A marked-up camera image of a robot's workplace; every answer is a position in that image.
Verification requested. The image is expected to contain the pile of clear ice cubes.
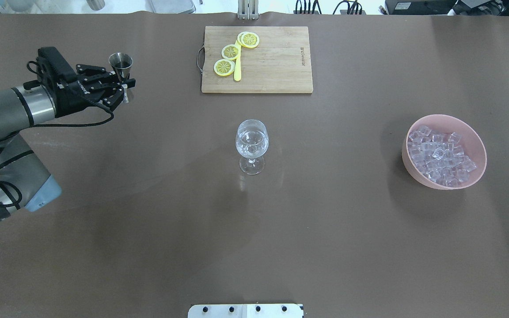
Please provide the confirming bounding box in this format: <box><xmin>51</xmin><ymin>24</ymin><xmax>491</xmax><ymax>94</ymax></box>
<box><xmin>406</xmin><ymin>125</ymin><xmax>478</xmax><ymax>188</ymax></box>

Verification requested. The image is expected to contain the pink bowl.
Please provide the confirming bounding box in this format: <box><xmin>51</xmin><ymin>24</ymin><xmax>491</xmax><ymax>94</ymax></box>
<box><xmin>402</xmin><ymin>114</ymin><xmax>487</xmax><ymax>190</ymax></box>

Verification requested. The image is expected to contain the steel double jigger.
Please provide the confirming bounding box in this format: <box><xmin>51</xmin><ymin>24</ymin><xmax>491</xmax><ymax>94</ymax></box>
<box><xmin>108</xmin><ymin>52</ymin><xmax>133</xmax><ymax>103</ymax></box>

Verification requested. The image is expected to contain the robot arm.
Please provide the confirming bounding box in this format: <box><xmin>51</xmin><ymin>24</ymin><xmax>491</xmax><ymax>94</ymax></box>
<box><xmin>0</xmin><ymin>46</ymin><xmax>136</xmax><ymax>222</ymax></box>

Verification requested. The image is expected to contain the aluminium frame post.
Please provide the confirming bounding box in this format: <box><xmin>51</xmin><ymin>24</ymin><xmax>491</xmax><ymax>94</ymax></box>
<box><xmin>238</xmin><ymin>0</ymin><xmax>260</xmax><ymax>20</ymax></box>

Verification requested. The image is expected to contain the lemon slice middle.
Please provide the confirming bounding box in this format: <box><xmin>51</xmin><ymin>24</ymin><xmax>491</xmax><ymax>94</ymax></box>
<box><xmin>221</xmin><ymin>44</ymin><xmax>242</xmax><ymax>61</ymax></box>

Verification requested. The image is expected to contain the lemon slice bottom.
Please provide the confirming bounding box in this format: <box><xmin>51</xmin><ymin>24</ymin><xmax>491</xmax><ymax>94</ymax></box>
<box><xmin>213</xmin><ymin>59</ymin><xmax>235</xmax><ymax>77</ymax></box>

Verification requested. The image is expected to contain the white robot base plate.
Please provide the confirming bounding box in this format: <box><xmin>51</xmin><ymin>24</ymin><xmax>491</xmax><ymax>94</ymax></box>
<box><xmin>187</xmin><ymin>303</ymin><xmax>305</xmax><ymax>318</ymax></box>

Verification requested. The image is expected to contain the clear wine glass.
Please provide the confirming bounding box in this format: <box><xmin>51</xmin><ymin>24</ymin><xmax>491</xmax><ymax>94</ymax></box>
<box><xmin>235</xmin><ymin>119</ymin><xmax>269</xmax><ymax>175</ymax></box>

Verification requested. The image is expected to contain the bamboo cutting board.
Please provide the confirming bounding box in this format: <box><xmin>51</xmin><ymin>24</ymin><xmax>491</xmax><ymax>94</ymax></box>
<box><xmin>201</xmin><ymin>26</ymin><xmax>314</xmax><ymax>93</ymax></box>

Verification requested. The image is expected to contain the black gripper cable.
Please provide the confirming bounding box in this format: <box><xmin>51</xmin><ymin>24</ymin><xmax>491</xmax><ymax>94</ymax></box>
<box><xmin>0</xmin><ymin>61</ymin><xmax>115</xmax><ymax>210</ymax></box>

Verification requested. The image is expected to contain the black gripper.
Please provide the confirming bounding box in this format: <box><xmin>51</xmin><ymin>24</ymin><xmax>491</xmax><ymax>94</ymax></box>
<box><xmin>37</xmin><ymin>47</ymin><xmax>136</xmax><ymax>117</ymax></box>

